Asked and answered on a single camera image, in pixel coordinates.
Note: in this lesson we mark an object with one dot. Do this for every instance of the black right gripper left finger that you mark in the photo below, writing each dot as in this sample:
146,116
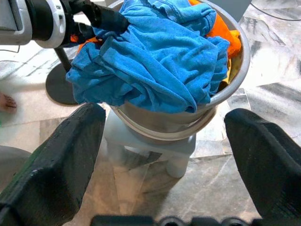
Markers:
54,169

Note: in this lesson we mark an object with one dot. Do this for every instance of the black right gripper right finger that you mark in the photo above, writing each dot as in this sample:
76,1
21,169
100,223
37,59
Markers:
265,164

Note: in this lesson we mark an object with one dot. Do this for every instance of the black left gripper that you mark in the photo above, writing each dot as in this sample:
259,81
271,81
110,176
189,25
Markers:
82,28

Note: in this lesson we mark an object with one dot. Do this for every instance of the blue towel cloth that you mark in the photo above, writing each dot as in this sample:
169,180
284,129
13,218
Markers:
152,58

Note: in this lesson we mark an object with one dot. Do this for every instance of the person's bare leg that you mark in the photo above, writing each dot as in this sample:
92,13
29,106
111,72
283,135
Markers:
7,103

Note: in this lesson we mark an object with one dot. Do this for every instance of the white plastic stool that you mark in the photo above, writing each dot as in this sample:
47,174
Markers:
178,150

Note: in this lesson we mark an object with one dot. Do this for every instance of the yellow cloth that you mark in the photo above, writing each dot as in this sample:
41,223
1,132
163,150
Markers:
235,68

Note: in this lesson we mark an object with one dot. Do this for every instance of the silver metal pot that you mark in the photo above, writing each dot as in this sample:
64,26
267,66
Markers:
164,122

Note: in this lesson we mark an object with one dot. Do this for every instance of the orange cloth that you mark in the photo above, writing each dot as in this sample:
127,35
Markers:
223,30

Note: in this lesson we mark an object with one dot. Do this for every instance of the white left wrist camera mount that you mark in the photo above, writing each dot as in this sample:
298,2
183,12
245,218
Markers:
55,28

